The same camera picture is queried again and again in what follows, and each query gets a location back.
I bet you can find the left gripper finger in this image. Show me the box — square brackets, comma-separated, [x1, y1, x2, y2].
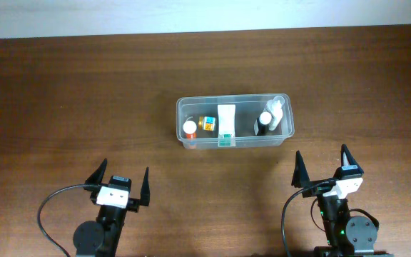
[85, 158, 108, 185]
[139, 167, 151, 207]

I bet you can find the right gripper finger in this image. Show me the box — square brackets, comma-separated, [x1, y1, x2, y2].
[340, 144, 364, 175]
[291, 151, 310, 188]

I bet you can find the dark bottle white cap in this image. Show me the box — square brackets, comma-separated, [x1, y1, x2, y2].
[254, 111, 272, 136]

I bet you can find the clear white spray bottle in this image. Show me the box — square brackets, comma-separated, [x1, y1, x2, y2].
[265, 96, 285, 131]

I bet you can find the orange tube white cap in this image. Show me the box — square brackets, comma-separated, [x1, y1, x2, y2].
[183, 120, 197, 149]

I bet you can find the small gold-lid jar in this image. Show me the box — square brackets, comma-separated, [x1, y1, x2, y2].
[198, 116, 216, 131]

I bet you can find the white green tube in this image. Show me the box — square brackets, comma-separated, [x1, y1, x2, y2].
[218, 104, 235, 147]

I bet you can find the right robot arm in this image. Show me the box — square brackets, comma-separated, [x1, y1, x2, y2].
[288, 144, 390, 256]

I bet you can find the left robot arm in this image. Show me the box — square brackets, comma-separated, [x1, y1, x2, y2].
[73, 160, 151, 257]

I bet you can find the clear plastic container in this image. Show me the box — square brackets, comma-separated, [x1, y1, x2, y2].
[176, 93, 295, 150]

